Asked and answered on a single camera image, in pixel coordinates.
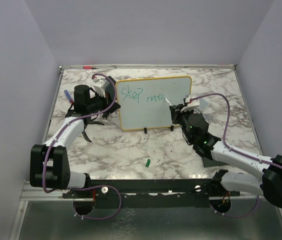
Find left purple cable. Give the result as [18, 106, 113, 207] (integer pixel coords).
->
[41, 73, 118, 194]

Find red marker on rail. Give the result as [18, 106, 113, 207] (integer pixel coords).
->
[82, 65, 98, 70]

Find black multitool pliers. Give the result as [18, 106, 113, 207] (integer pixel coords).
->
[82, 119, 106, 143]

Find blue handled cutters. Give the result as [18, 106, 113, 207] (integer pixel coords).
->
[102, 112, 109, 119]

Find blue red screwdriver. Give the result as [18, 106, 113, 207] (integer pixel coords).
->
[64, 90, 74, 104]

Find white whiteboard eraser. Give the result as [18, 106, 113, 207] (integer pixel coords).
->
[198, 98, 210, 112]

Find black box front right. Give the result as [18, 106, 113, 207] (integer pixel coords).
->
[202, 157, 227, 168]

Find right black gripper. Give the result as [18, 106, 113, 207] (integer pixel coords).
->
[171, 103, 195, 143]

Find green marker cap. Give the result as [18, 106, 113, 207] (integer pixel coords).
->
[145, 158, 151, 168]

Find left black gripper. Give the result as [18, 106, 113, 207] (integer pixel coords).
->
[86, 89, 121, 115]

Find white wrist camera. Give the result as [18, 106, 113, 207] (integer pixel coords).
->
[93, 78, 110, 97]
[180, 94, 200, 113]

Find silver wrench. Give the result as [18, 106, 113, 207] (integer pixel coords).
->
[204, 115, 215, 123]

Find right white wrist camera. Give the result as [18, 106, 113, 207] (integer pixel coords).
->
[180, 94, 200, 113]

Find aluminium table frame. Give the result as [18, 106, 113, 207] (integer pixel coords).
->
[10, 65, 282, 240]

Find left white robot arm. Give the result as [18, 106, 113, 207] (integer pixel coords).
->
[29, 73, 121, 198]

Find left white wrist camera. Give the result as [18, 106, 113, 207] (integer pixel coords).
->
[93, 78, 110, 97]

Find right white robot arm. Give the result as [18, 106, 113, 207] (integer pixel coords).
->
[169, 104, 282, 209]

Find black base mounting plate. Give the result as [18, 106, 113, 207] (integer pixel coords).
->
[60, 177, 242, 210]

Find yellow framed whiteboard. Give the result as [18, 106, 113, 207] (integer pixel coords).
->
[115, 75, 192, 131]

